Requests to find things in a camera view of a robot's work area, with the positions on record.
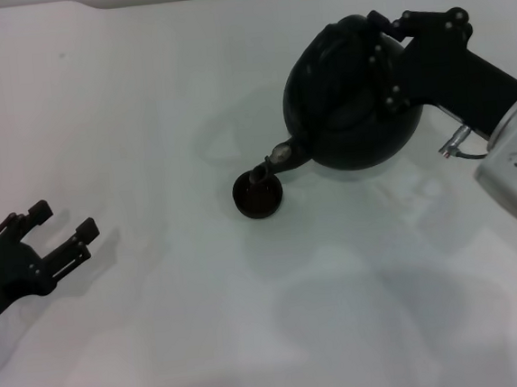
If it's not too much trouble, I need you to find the right arm plug with cable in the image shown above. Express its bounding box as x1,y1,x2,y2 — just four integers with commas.
435,122,493,163

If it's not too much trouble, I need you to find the small dark brown teacup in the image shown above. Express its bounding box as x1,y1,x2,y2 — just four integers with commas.
230,166,287,224

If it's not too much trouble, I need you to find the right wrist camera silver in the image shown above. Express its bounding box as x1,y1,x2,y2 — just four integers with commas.
468,126,517,230

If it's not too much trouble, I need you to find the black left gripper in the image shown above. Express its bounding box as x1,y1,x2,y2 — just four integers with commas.
0,195,108,334

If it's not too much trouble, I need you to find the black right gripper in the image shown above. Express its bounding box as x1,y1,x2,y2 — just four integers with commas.
362,0,517,151

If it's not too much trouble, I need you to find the black round teapot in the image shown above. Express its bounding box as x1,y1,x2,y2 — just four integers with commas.
235,7,428,189

